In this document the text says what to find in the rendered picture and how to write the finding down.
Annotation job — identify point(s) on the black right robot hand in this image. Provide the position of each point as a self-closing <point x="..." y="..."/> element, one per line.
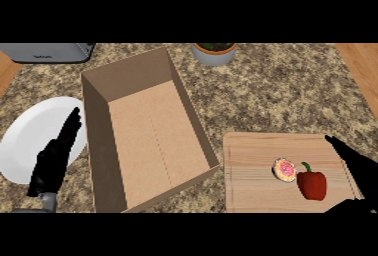
<point x="362" y="166"/>

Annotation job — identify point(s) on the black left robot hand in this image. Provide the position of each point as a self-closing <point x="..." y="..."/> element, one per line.
<point x="52" y="160"/>

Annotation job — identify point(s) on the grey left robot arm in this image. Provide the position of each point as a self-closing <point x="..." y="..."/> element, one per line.
<point x="44" y="204"/>

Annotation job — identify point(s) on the red bell pepper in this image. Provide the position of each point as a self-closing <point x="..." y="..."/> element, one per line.
<point x="312" y="184"/>

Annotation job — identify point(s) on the wooden cutting board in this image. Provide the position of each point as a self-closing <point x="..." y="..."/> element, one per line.
<point x="275" y="186"/>

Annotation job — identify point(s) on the brown cardboard box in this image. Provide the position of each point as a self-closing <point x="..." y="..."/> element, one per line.
<point x="148" y="133"/>

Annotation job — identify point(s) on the white plate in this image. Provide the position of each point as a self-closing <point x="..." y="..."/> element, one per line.
<point x="34" y="136"/>

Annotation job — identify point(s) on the silver toaster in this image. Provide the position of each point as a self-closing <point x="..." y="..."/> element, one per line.
<point x="49" y="51"/>

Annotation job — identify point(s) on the grey plant pot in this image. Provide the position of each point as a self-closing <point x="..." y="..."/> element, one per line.
<point x="214" y="53"/>

